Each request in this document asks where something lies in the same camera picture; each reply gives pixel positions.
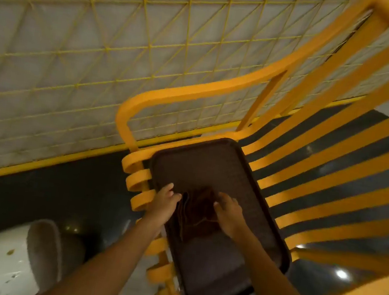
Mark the person's right hand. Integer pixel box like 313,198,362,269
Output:
208,191,252,242

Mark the person's left hand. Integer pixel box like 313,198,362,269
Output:
142,179,184,229

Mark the brown cloth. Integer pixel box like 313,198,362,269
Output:
172,183,226,248

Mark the person's left forearm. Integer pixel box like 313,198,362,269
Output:
37,201,166,295

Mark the person's right forearm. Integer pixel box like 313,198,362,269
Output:
223,227,355,295

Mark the dark brown plastic tray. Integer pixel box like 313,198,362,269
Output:
129,127,308,295

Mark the yellow slatted metal chair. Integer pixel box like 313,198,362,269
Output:
89,0,389,295

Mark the white perforated drum stool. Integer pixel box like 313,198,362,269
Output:
0,212,91,295

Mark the yellow wire mesh fence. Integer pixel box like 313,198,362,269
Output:
0,0,389,252

